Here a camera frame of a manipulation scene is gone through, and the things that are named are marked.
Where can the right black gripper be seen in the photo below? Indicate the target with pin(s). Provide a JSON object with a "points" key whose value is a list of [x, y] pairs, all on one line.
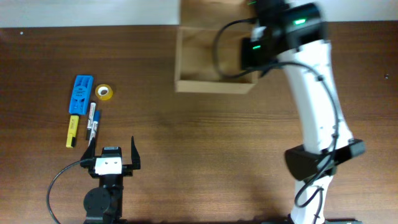
{"points": [[247, 60]]}

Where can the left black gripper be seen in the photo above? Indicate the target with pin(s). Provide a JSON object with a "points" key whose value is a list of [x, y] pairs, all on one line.
{"points": [[127, 169]]}

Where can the blue whiteboard marker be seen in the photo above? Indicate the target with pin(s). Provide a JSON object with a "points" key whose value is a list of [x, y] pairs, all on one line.
{"points": [[94, 126]]}

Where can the cardboard box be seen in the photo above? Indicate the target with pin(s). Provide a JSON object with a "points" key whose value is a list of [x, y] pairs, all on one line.
{"points": [[200, 20]]}

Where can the black whiteboard marker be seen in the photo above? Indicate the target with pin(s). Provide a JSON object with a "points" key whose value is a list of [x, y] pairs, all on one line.
{"points": [[90, 120]]}

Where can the blue whiteboard duster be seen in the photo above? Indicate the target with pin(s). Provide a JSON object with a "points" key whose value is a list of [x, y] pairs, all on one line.
{"points": [[81, 93]]}

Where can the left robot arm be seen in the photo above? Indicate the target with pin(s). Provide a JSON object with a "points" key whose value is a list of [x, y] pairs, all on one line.
{"points": [[104, 204]]}

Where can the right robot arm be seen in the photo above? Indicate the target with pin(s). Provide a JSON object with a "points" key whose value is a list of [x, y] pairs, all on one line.
{"points": [[295, 39]]}

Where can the yellow highlighter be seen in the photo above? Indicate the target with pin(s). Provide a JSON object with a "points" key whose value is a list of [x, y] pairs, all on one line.
{"points": [[72, 131]]}

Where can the yellow tape roll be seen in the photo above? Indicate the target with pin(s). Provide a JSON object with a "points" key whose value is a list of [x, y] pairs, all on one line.
{"points": [[104, 92]]}

